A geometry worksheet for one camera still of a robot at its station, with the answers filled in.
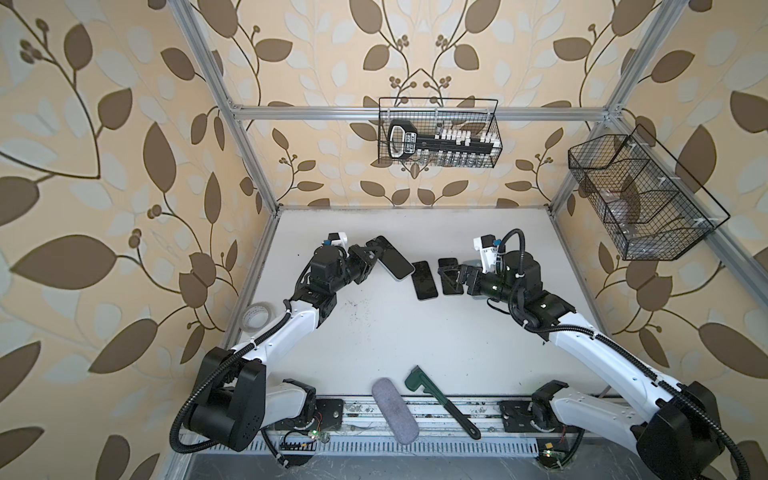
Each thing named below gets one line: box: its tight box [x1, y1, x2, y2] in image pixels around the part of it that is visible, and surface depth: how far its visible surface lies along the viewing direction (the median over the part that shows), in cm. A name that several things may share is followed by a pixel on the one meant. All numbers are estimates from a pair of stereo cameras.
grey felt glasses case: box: [372, 377, 420, 445], surface depth 74 cm
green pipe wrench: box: [404, 365, 481, 440], surface depth 80 cm
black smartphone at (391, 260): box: [366, 235, 416, 282], surface depth 82 cm
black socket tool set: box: [388, 120, 501, 162], surface depth 85 cm
